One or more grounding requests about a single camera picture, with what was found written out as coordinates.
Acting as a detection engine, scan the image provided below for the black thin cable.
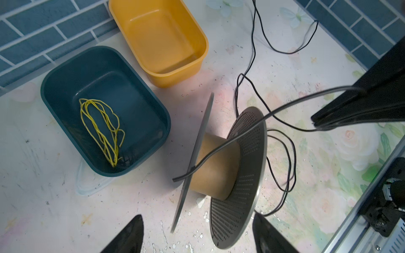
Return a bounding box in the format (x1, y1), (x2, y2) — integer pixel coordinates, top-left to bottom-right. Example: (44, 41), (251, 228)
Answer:
(172, 0), (368, 217)

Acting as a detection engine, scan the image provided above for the dark teal plastic bin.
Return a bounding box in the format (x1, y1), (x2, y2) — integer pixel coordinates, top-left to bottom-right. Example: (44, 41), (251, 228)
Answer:
(41, 46), (171, 177)

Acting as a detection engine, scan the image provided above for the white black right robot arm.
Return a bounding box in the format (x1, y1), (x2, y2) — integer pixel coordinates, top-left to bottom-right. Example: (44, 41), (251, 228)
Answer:
(311, 39), (405, 237)

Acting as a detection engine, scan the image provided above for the yellow plastic bin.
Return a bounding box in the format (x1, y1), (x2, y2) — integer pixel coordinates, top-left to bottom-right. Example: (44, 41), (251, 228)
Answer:
(109, 0), (209, 88)

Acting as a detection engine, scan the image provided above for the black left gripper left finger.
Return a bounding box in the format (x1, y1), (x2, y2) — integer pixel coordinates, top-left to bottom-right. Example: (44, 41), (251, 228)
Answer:
(101, 215), (144, 253)

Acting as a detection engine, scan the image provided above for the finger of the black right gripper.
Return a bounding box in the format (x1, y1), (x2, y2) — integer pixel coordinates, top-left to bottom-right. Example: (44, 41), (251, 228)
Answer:
(311, 41), (405, 128)

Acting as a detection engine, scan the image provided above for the yellow thin cable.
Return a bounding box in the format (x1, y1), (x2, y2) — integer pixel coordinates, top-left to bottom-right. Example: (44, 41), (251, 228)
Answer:
(78, 97), (126, 168)

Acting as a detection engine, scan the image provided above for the grey perforated cable spool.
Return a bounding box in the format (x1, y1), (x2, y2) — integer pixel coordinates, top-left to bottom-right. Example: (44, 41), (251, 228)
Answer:
(171, 94), (267, 249)

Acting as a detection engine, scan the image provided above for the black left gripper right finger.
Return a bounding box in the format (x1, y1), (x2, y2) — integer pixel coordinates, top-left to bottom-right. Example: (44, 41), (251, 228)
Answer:
(252, 213), (298, 253)

